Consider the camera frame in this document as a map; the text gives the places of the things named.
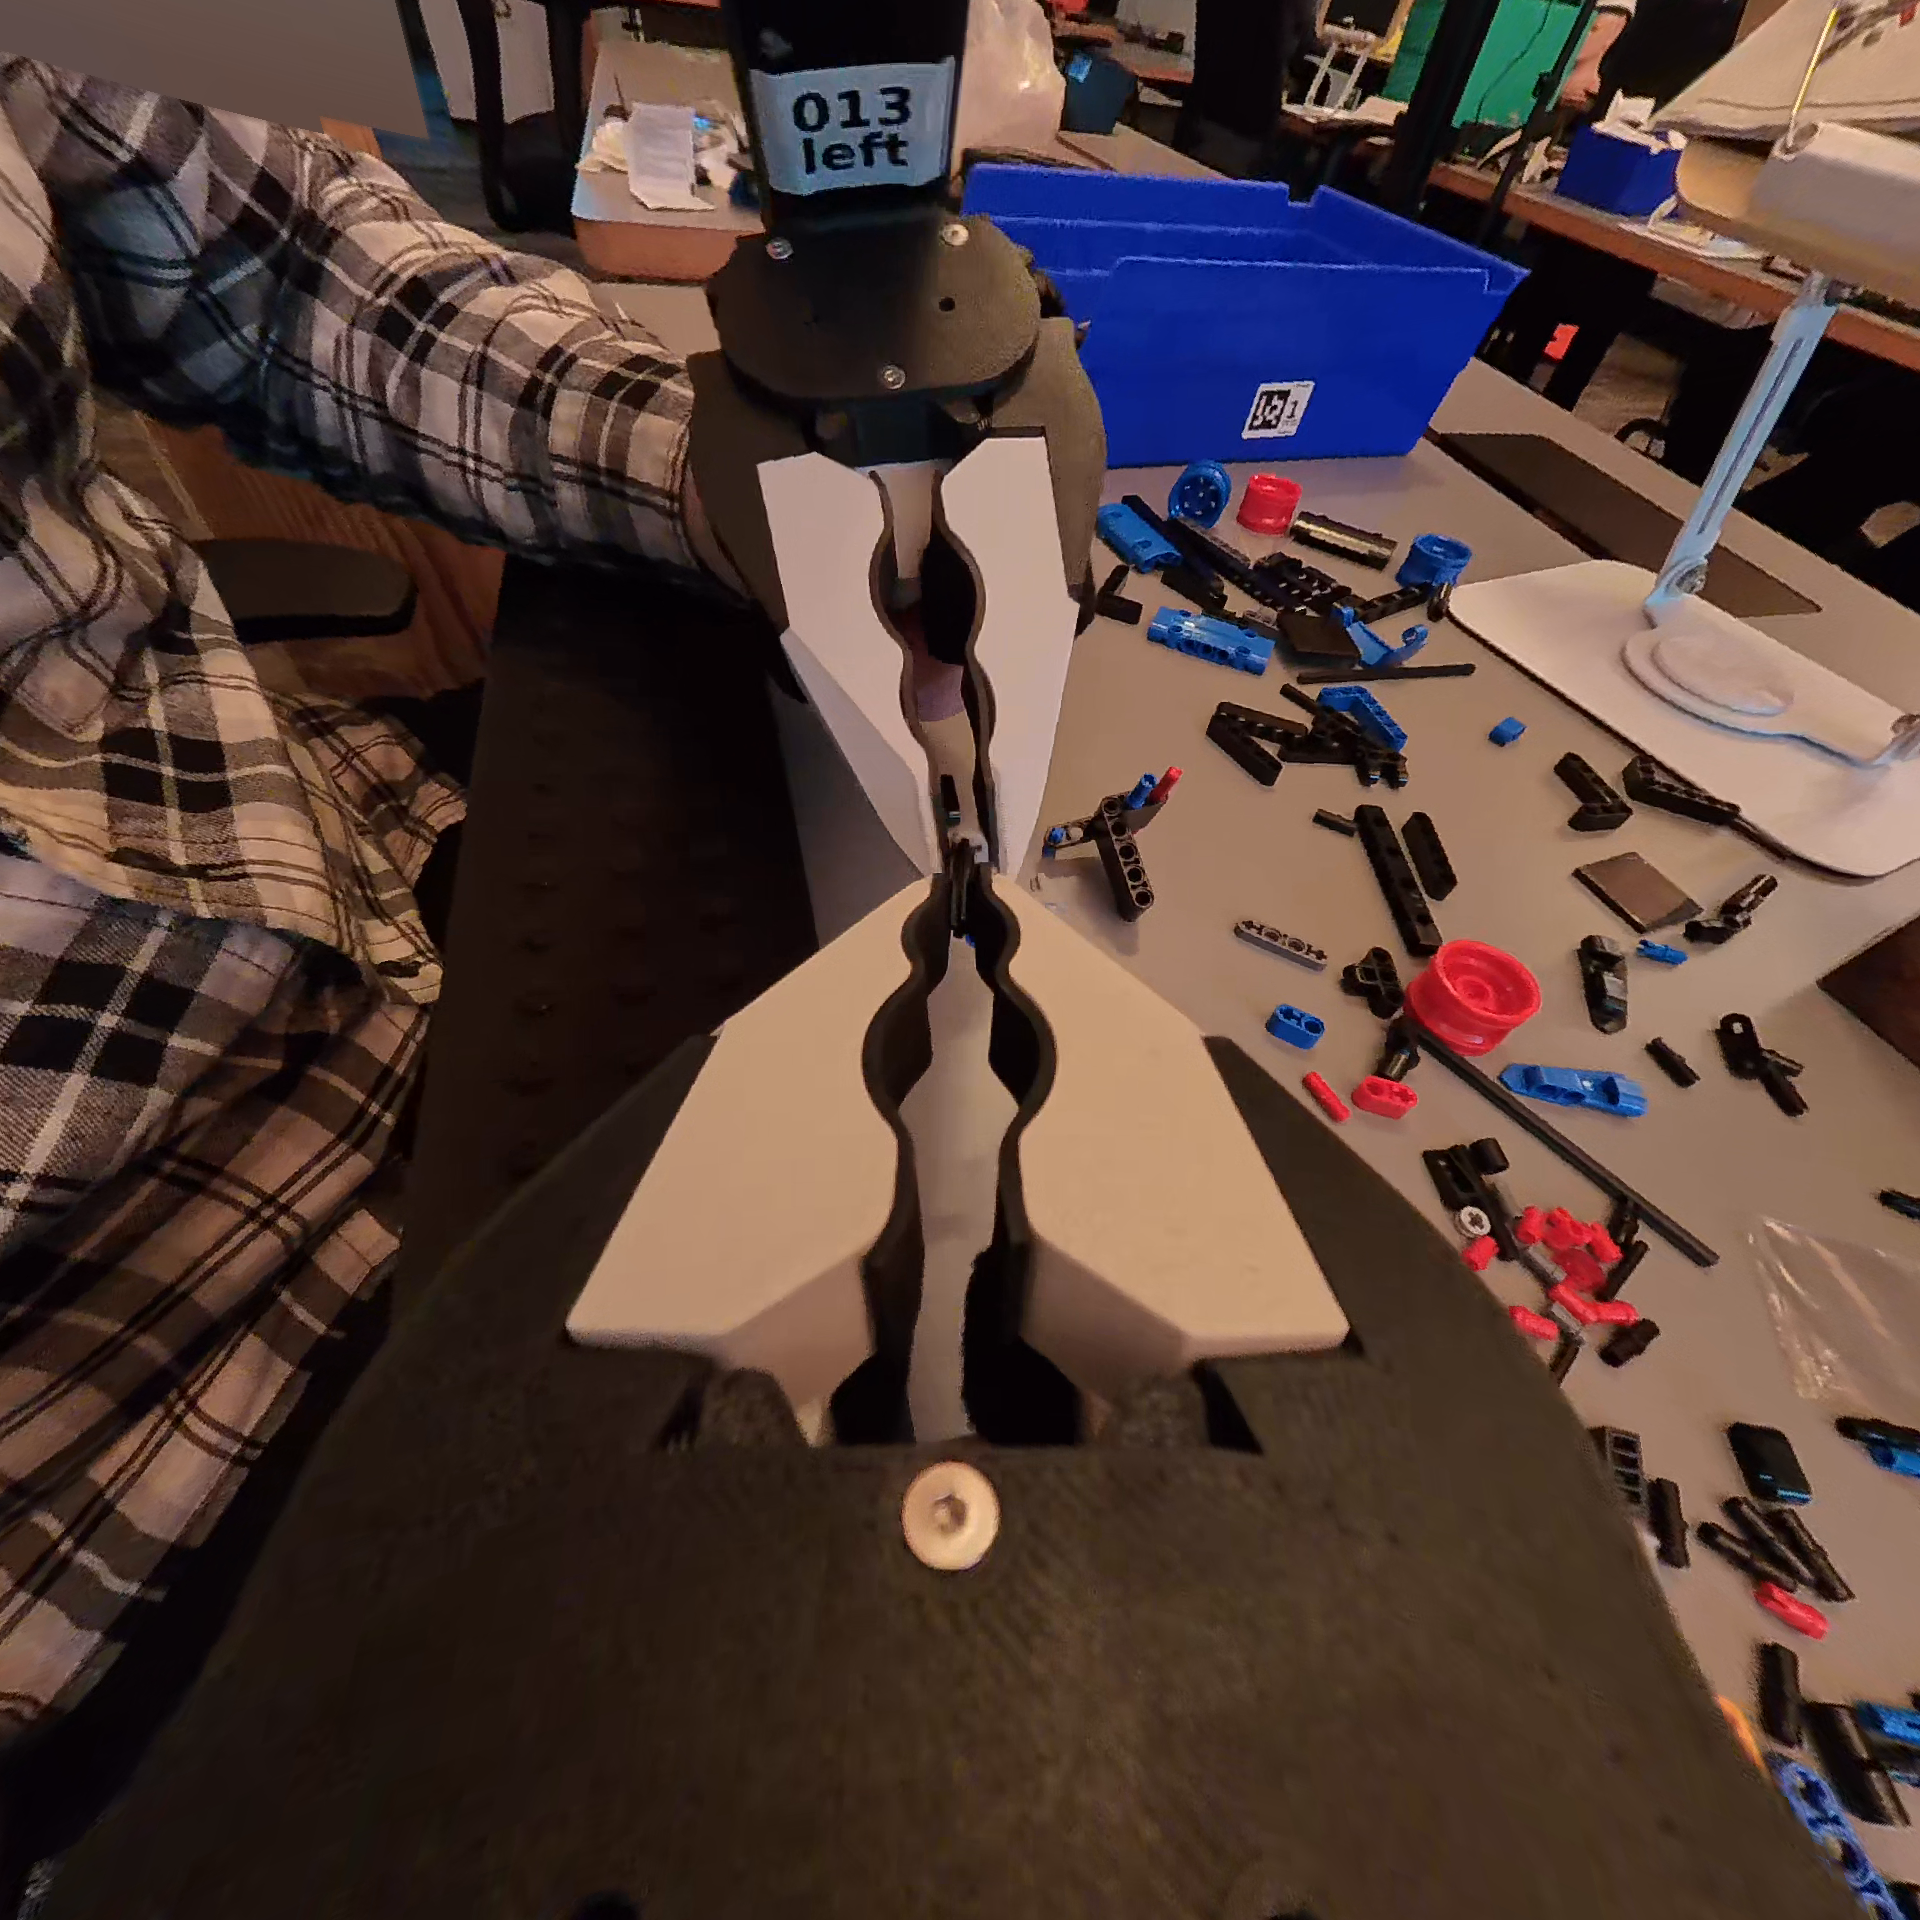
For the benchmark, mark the green panel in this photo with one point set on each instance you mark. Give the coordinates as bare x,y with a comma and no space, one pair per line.
1484,59

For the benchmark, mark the black beam with coloured pins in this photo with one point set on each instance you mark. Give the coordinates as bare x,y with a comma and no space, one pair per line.
1123,854

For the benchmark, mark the open instruction booklet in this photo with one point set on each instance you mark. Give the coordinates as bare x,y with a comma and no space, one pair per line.
1799,90

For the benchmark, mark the black chair armrest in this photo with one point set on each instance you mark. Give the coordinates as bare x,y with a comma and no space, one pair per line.
315,587

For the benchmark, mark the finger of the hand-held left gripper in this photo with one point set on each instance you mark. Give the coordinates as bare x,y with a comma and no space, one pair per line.
832,600
1035,600

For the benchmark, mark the wooden workbench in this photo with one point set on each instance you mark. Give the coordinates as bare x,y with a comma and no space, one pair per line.
1650,246

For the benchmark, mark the grey desk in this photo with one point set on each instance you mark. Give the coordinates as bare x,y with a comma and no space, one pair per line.
1515,885

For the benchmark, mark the blue box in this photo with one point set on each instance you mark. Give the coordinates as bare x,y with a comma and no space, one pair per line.
1620,164

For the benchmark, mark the person's left hand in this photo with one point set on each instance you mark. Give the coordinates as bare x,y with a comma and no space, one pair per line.
938,691

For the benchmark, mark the black perforated mat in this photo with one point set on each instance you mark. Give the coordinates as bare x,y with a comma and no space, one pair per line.
600,900

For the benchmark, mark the black flat panel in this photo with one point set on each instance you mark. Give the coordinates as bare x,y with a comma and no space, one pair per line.
1634,891

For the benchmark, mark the small red wheel rim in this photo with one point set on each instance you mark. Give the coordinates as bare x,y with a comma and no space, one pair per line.
1267,502

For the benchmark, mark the person's plaid shirt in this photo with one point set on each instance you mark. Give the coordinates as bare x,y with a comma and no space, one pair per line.
148,780

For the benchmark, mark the white plastic bag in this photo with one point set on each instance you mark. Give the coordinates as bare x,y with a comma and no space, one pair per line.
1012,76

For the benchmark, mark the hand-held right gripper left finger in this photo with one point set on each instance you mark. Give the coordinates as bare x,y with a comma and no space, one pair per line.
751,1201

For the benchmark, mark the blue wheel rim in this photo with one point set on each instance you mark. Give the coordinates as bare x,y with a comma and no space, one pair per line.
1201,491
1435,561

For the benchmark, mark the blue tagged storage bin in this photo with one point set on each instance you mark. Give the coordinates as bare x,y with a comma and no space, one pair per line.
1201,374

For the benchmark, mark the blue curved panel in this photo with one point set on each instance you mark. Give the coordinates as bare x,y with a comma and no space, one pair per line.
1576,1088

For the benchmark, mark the tan table with papers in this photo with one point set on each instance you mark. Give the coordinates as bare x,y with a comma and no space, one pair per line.
660,241

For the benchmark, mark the long black axle rod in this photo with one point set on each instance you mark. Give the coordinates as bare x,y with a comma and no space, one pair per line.
1560,1148

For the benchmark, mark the grey beam brick assembly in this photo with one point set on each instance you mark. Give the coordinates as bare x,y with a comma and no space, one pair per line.
954,896

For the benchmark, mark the large red wheel rim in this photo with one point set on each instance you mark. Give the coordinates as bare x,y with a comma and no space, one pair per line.
1476,993

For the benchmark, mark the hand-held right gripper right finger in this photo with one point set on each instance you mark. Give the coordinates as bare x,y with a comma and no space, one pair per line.
1170,1201

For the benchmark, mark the black tube brick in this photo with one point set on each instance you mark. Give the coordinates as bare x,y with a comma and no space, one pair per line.
1343,537

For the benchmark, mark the white book stand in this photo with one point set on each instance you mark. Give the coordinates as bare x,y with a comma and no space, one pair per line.
1576,645

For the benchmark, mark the scattered toy brick pieces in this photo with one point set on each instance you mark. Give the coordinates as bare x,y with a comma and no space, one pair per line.
1394,885

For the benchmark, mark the grey short beam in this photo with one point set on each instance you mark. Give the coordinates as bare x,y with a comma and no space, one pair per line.
1282,942

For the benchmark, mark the thin black axle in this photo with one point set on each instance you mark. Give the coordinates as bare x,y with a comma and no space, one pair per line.
1380,672

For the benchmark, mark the clear plastic bag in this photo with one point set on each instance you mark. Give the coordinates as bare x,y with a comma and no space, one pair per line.
1844,1306

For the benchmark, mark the black angled beam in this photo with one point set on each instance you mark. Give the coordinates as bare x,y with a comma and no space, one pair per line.
1590,795
1681,792

